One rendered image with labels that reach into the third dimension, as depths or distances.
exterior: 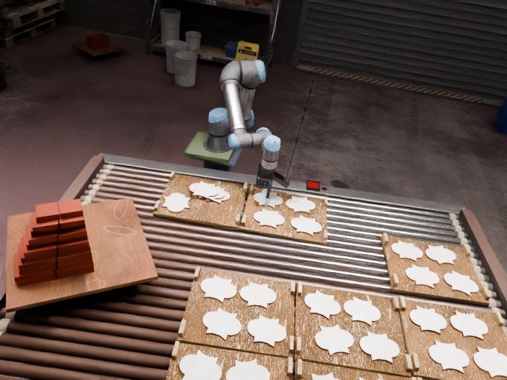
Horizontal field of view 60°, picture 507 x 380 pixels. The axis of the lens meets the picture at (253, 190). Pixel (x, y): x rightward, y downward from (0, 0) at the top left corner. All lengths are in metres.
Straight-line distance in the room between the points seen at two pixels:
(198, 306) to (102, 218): 0.57
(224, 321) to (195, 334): 0.12
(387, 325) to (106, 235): 1.16
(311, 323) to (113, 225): 0.89
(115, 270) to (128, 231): 0.22
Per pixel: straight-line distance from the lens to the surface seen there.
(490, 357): 1.94
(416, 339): 1.86
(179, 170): 2.47
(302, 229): 2.12
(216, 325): 1.68
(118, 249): 1.81
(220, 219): 2.11
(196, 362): 1.59
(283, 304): 1.78
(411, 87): 6.96
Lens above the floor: 2.28
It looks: 35 degrees down
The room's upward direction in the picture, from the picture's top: 8 degrees clockwise
